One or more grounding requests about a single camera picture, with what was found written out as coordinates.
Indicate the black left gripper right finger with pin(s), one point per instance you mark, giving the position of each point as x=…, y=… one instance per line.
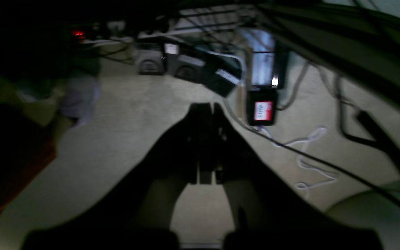
x=267, y=213

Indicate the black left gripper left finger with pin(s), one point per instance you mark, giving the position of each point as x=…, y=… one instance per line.
x=136, y=213

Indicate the black power adapter red label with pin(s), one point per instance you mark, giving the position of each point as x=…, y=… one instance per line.
x=261, y=106

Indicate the black power brick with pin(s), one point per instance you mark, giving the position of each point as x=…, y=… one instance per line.
x=208, y=70

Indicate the grey power brick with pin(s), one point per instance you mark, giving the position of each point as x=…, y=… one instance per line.
x=149, y=58

